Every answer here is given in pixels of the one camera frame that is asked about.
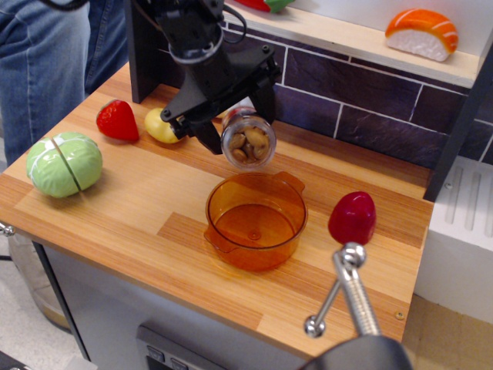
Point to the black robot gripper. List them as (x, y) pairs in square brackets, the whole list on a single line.
[(215, 80)]

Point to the clear almond jar red label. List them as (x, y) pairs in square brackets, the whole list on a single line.
[(248, 140)]

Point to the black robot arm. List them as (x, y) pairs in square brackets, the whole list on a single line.
[(199, 21)]

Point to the orange transparent plastic pot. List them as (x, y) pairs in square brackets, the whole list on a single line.
[(255, 219)]

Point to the yellow toy lemon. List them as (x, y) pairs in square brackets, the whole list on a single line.
[(159, 129)]

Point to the dark left shelf panel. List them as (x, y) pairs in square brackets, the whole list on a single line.
[(150, 63)]

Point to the red green toy pepper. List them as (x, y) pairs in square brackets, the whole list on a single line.
[(271, 6)]

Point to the red toy strawberry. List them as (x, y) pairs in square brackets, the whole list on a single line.
[(116, 120)]

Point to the dark red toy fruit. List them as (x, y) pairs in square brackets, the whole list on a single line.
[(353, 219)]

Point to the green toy cabbage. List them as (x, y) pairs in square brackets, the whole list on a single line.
[(64, 164)]

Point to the person in blue jeans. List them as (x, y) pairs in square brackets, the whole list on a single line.
[(51, 61)]

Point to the toy salmon sushi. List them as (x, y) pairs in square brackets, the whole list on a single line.
[(423, 32)]

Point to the grey cabinet control panel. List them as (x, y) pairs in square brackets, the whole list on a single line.
[(159, 352)]

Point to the chrome knob at left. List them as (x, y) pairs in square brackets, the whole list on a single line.
[(7, 230)]

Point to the white ribbed sink unit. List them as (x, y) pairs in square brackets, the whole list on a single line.
[(456, 266)]

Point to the wooden wall shelf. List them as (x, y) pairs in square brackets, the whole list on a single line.
[(357, 41)]

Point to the dark shelf support post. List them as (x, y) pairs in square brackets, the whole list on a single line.
[(462, 123)]

